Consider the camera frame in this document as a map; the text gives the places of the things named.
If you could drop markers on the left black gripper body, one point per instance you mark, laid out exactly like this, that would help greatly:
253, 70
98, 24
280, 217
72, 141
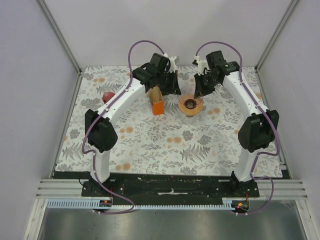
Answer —
167, 82

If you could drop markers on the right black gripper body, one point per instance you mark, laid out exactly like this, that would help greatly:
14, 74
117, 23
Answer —
205, 83

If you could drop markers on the brown paper coffee filters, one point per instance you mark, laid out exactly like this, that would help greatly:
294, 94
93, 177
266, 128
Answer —
155, 95

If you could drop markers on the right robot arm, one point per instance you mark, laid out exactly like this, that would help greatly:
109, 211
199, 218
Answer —
260, 124

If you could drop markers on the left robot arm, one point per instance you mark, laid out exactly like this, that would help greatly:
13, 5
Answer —
160, 72

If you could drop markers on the orange coffee filter box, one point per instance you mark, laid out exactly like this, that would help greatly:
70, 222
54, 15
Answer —
157, 108

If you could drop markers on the floral tablecloth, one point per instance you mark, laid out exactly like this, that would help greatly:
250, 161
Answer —
171, 143

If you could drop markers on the red capped dark bottle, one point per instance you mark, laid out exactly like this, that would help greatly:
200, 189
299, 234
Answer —
107, 96

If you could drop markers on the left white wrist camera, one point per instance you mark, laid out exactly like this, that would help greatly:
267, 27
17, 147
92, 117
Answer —
172, 65

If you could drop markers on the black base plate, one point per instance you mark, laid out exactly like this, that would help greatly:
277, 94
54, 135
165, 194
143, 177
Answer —
167, 189

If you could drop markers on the aluminium frame rail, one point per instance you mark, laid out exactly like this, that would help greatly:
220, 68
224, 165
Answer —
59, 35

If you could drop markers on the white cable duct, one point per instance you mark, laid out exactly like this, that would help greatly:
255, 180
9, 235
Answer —
105, 204

